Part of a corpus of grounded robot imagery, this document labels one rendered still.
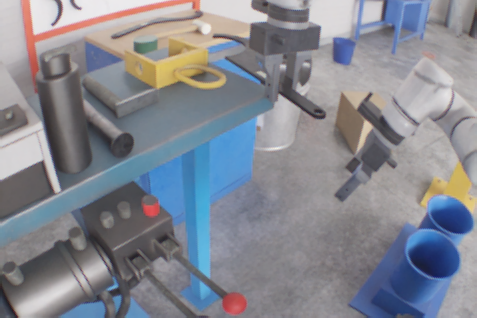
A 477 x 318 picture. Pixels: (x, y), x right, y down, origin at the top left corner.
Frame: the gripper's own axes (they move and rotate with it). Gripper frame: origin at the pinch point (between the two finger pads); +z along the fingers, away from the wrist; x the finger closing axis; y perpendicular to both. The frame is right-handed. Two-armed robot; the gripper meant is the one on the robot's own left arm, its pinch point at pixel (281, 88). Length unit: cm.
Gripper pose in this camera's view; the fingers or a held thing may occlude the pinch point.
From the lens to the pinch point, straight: 69.2
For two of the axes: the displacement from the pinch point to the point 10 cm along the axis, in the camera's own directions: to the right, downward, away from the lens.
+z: -0.6, 8.3, 5.5
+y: 5.3, 4.9, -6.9
